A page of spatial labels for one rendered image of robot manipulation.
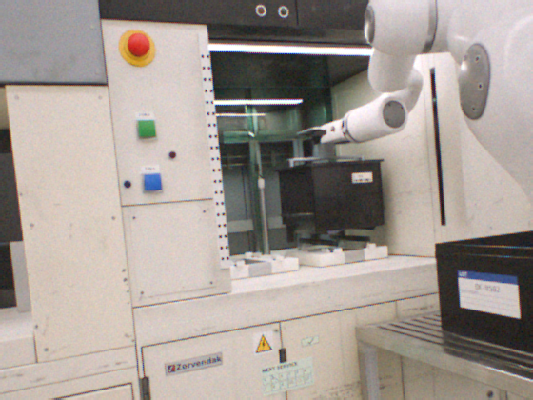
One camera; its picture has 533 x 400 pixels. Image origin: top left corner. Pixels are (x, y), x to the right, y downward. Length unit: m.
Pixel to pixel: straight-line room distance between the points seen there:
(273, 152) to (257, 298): 1.07
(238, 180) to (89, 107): 1.09
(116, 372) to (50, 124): 0.46
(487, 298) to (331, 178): 0.56
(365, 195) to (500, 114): 0.99
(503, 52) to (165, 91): 0.72
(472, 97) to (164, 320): 0.72
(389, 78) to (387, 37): 0.30
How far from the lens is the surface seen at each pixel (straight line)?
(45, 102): 1.04
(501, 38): 0.50
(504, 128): 0.50
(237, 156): 2.04
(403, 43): 0.87
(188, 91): 1.09
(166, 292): 1.06
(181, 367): 1.08
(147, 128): 1.04
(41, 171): 1.02
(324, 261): 1.39
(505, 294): 0.99
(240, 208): 2.04
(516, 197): 1.51
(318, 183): 1.39
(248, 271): 1.31
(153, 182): 1.03
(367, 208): 1.46
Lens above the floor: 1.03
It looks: 3 degrees down
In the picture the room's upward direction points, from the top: 5 degrees counter-clockwise
